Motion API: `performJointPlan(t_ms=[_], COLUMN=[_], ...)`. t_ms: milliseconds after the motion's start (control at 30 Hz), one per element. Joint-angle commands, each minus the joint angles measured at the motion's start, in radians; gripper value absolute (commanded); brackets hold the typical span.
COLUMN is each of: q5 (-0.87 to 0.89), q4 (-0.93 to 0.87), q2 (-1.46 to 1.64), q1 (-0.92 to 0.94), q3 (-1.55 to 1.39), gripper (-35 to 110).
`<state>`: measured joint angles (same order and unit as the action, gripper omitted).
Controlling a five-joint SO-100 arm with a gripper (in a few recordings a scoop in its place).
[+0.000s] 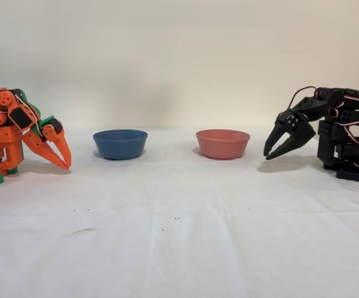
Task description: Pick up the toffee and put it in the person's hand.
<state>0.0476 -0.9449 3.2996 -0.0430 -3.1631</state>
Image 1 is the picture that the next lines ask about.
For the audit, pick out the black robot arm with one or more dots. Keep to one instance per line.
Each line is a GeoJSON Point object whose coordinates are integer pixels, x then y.
{"type": "Point", "coordinates": [347, 118]}

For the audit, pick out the pink bowl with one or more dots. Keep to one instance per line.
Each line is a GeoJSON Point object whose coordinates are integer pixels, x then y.
{"type": "Point", "coordinates": [223, 146]}

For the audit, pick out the blue bowl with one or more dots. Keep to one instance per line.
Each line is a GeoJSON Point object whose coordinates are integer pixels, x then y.
{"type": "Point", "coordinates": [120, 146]}

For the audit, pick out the white tablecloth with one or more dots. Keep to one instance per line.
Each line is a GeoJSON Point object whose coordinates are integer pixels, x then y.
{"type": "Point", "coordinates": [136, 248]}

